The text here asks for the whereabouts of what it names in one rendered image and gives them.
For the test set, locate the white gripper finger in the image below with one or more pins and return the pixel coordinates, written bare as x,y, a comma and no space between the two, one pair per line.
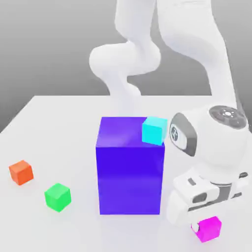
195,227

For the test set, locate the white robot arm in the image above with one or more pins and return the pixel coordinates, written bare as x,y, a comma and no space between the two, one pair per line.
216,149

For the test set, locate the small cyan cube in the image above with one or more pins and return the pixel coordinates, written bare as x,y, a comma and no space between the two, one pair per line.
152,132

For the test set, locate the small magenta cube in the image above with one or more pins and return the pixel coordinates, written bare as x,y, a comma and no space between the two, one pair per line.
209,229

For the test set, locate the small green cube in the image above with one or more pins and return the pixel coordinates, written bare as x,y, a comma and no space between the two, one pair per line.
57,197

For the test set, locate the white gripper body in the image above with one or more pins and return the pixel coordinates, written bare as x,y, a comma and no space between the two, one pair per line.
178,211

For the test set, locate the large blue box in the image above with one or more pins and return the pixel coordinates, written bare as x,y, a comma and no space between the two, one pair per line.
129,177

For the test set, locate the small orange cube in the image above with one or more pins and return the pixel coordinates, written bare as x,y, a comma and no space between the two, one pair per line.
20,173

